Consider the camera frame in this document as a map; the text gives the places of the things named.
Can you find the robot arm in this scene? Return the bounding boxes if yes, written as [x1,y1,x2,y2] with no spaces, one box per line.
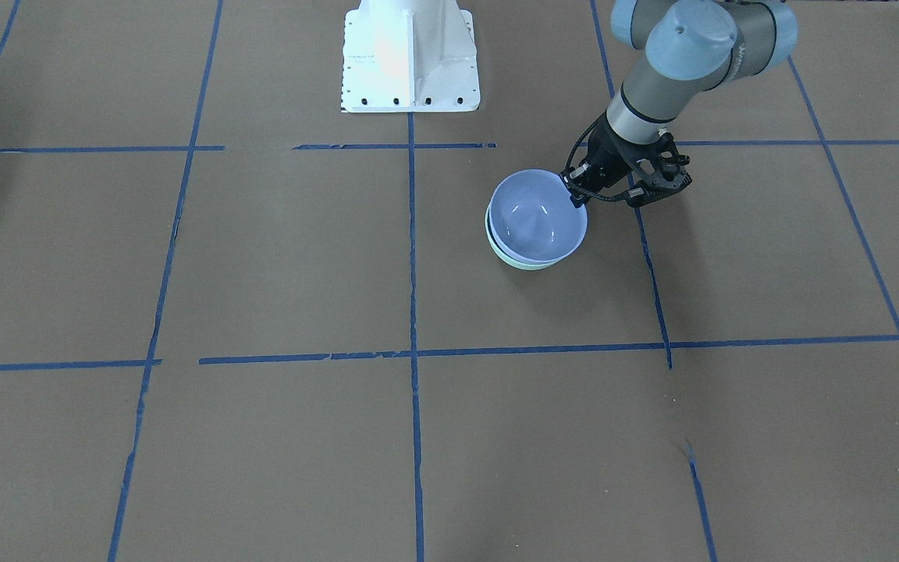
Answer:
[560,1,799,208]

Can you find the green bowl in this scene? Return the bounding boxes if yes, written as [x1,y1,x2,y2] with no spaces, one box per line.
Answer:
[484,206,579,271]

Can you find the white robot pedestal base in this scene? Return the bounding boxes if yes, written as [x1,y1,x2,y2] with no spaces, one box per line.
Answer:
[340,1,481,113]

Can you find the blue bowl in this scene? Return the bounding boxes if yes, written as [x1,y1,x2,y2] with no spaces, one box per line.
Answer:
[488,169,588,262]

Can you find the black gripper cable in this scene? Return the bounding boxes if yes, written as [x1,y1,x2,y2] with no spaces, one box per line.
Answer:
[563,113,638,204]

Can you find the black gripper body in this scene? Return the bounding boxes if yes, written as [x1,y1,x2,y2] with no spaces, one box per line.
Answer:
[581,116,659,192]

